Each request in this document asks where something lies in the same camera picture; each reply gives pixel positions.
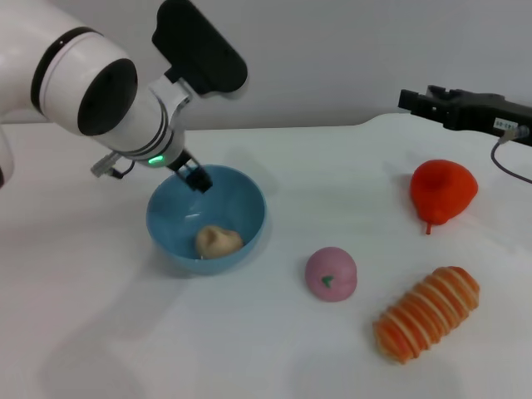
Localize blue plastic bowl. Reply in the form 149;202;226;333
145;164;267;275

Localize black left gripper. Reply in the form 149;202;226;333
165;151;214;195

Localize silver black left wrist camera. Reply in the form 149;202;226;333
150;0;249;98

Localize orange striped bread loaf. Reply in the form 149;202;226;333
372;266;481;366

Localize pink bun with green leaf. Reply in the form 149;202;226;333
304;246;359;303

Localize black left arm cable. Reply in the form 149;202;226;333
90;152;136;180

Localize grey right arm cable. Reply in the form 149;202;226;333
490;126;532;185

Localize beige egg yolk pastry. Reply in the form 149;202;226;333
195;224;244;260

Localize red toy pear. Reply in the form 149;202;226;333
410;159;479;236

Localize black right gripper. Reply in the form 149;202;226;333
397;84;532;147

